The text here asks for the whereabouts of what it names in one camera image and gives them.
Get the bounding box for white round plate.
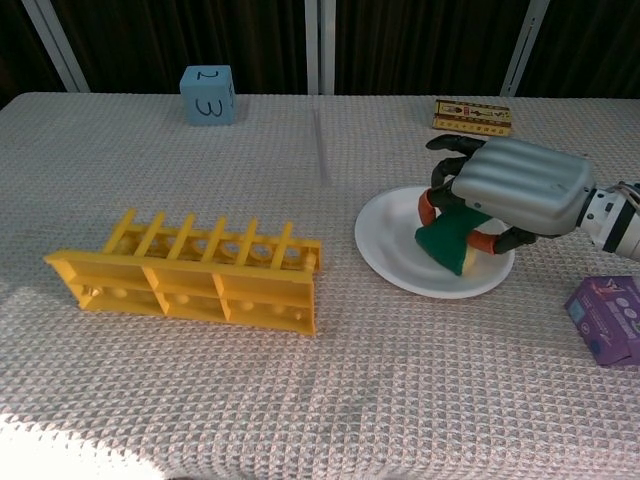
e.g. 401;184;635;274
354;185;516;300

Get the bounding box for purple small carton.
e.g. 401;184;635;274
564;275;640;369

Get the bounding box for right orange-tipped silver robot hand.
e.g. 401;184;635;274
416;134;597;256

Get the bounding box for beige waffle tablecloth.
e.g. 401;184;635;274
0;91;640;480

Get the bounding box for slanted aluminium frame post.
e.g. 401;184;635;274
499;0;551;97
19;0;91;94

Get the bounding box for yellow plastic dish rack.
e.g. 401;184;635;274
42;207;323;337

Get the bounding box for blue numbered foam cube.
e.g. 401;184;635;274
178;65;237;127

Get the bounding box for upright double aluminium post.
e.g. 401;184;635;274
304;0;336;96

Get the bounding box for green yellow sponge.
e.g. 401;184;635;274
413;207;494;277

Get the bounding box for brown yellow printed box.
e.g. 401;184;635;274
430;98;514;137

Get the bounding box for black pleated curtain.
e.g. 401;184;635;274
0;0;640;109

